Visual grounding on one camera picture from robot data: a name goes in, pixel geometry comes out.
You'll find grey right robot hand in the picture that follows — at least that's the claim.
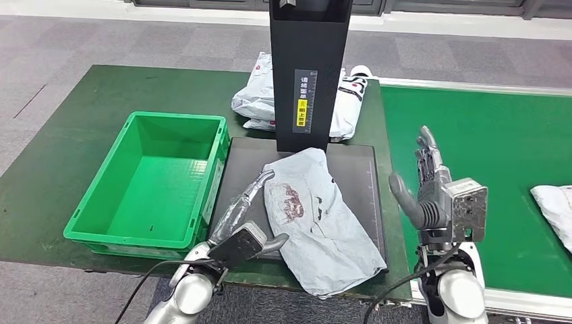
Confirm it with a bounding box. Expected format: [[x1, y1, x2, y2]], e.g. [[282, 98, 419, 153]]
[[389, 126, 453, 246]]

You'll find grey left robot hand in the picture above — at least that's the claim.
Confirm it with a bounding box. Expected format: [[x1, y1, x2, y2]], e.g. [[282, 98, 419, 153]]
[[207, 169, 290, 259]]

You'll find grey parcel bag red print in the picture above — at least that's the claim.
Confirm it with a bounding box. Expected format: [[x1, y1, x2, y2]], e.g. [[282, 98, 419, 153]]
[[262, 147, 388, 300]]

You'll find grey parcel bag red streak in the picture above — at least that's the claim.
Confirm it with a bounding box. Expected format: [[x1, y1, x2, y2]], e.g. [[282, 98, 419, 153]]
[[530, 184, 572, 254]]

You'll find bright green conveyor belt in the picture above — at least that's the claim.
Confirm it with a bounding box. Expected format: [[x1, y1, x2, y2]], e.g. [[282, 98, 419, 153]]
[[380, 84, 572, 298]]

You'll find grey parcel bag red dot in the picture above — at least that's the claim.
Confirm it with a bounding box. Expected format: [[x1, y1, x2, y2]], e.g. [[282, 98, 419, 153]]
[[231, 52, 276, 132]]

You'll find white parcel bag black lettering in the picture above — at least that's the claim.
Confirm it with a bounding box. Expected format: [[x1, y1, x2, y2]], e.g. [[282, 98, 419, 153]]
[[328, 64, 374, 142]]

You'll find black inbound scanner machine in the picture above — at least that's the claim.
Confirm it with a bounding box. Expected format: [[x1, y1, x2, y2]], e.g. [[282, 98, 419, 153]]
[[208, 0, 390, 273]]

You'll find green plastic crate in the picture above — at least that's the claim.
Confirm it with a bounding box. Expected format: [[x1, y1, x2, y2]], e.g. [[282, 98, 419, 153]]
[[63, 111, 231, 261]]

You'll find yellow and grey ruler label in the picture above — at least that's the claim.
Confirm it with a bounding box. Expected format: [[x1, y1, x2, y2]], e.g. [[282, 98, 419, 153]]
[[292, 69, 318, 134]]

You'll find dark green table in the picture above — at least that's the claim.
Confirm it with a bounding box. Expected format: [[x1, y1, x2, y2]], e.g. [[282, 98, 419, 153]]
[[0, 64, 413, 301]]

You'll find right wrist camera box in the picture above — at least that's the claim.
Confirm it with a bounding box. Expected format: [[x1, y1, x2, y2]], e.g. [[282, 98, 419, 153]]
[[445, 177, 489, 245]]

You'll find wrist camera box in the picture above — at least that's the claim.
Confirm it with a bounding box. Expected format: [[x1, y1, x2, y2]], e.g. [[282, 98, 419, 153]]
[[445, 177, 489, 245], [206, 221, 270, 270]]

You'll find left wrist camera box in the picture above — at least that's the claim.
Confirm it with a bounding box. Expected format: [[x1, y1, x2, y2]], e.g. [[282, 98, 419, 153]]
[[206, 221, 270, 270]]

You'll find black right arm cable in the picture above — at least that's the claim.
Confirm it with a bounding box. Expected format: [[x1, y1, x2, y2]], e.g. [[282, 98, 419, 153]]
[[362, 255, 448, 324]]

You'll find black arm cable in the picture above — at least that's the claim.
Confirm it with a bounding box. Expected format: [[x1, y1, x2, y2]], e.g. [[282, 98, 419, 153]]
[[113, 258, 212, 324], [362, 255, 448, 324]]

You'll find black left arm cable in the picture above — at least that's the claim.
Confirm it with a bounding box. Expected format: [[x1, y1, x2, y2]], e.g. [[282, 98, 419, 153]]
[[113, 258, 212, 324]]

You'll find pale conveyor side rail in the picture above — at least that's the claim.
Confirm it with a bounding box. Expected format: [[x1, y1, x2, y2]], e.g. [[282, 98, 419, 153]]
[[410, 279, 572, 323], [378, 76, 572, 97]]

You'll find grey window frame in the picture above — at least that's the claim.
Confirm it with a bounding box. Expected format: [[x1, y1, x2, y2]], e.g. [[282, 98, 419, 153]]
[[125, 0, 572, 21]]

